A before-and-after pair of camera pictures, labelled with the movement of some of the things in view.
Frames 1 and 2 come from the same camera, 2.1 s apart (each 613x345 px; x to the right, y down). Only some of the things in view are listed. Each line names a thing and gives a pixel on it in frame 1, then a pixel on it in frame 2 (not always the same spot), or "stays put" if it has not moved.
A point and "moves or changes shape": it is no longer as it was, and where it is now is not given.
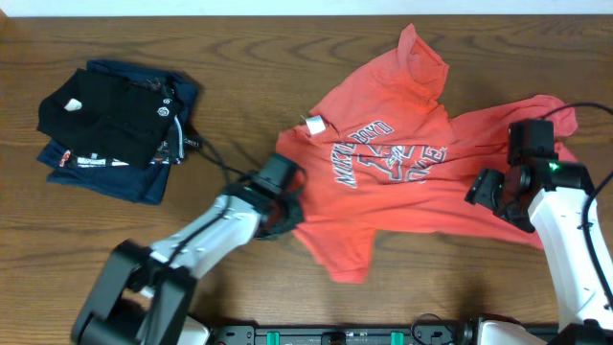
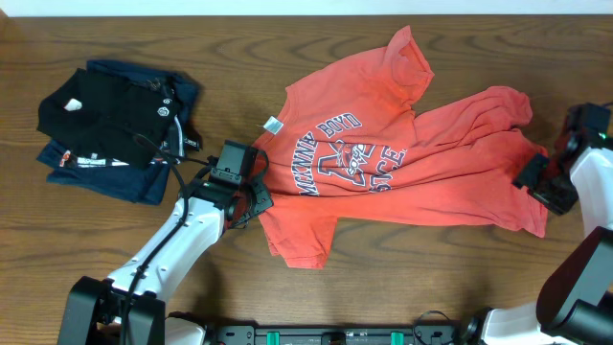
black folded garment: (120, 120) stays put
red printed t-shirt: (384, 153) moves or changes shape
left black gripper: (296, 217) → (264, 201)
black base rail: (337, 335) stays put
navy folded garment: (88, 173) stays put
